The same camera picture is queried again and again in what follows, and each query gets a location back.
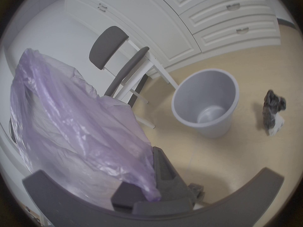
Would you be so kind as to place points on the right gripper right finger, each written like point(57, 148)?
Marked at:
point(168, 178)

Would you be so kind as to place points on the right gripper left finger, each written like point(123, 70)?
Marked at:
point(126, 195)

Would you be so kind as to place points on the white wardrobe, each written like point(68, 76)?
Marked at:
point(165, 13)

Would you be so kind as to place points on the white chair dark grey seat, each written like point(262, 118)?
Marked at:
point(106, 46)

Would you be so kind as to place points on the crumpled white wrapper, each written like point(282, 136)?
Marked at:
point(277, 128)

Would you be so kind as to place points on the white trash bin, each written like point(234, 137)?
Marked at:
point(220, 126)

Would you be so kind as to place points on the crumpled black plastic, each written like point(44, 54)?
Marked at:
point(272, 107)

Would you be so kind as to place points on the purple plastic bag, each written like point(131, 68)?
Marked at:
point(71, 126)

